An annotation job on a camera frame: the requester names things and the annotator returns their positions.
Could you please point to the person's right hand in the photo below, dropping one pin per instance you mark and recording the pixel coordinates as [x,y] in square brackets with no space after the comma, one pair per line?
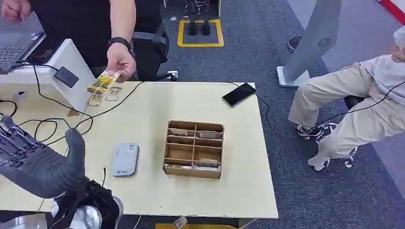
[14,9]

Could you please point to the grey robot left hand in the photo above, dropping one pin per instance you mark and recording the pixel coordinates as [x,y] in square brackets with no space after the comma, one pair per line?
[41,170]

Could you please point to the person's left hand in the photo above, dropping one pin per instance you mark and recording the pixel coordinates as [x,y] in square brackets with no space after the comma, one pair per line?
[121,61]

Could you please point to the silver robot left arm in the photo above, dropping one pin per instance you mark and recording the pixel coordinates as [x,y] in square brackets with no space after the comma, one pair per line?
[87,218]

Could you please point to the black wristwatch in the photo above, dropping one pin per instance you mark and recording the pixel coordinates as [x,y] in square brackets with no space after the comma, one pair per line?
[121,42]

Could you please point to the black office chair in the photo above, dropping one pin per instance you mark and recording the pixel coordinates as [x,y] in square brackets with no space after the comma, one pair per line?
[155,47]

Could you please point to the grey laptop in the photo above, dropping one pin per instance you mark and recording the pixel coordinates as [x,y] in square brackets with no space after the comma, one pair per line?
[14,47]

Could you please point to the white power socket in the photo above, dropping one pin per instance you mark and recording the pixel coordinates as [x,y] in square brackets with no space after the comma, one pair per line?
[173,75]

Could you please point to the standing person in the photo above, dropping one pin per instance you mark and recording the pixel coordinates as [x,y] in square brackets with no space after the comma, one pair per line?
[79,28]

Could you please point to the white desk partition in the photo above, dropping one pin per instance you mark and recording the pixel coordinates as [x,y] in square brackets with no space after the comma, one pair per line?
[68,68]

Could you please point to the black power adapter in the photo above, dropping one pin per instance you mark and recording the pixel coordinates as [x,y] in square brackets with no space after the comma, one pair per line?
[66,76]

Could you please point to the yellow floor tape square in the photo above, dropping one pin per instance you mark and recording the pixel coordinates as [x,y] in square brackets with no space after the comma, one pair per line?
[181,33]

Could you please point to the black robot legs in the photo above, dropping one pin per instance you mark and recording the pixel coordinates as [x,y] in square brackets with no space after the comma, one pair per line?
[199,27]

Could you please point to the black smartphone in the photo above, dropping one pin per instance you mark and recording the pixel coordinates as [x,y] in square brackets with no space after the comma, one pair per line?
[239,94]

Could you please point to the wooden card box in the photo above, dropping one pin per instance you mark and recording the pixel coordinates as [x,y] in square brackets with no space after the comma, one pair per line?
[193,172]

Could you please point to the grey floor stand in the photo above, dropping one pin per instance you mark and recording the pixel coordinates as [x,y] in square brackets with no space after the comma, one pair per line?
[313,38]

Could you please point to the seated person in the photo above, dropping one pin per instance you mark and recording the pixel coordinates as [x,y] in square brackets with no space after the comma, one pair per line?
[354,94]

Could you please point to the chrome swivel chair base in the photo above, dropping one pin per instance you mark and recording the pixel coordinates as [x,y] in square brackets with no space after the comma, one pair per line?
[351,155]

